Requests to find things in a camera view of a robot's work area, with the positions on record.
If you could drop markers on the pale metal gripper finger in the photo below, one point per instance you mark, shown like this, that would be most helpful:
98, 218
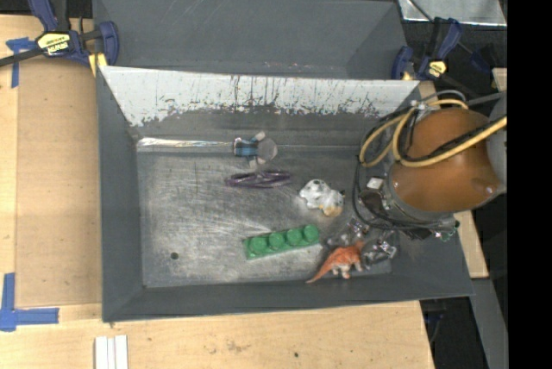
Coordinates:
381, 251
350, 230

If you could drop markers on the orange toy dinosaur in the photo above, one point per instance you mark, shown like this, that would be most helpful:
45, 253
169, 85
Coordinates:
341, 258

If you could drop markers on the white spotted toy animal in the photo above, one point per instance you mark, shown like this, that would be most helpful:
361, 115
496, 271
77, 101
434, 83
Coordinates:
321, 197

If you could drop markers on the green studded flat block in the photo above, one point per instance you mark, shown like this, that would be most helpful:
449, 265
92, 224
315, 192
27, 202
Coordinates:
280, 243

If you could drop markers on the blue and grey toy figure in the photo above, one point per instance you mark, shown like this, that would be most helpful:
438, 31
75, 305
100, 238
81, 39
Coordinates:
256, 149

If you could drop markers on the grey metal bin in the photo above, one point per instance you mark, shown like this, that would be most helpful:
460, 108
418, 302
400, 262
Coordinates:
202, 212

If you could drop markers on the black cylinder on white bracket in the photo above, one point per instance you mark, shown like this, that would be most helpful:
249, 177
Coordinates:
370, 198

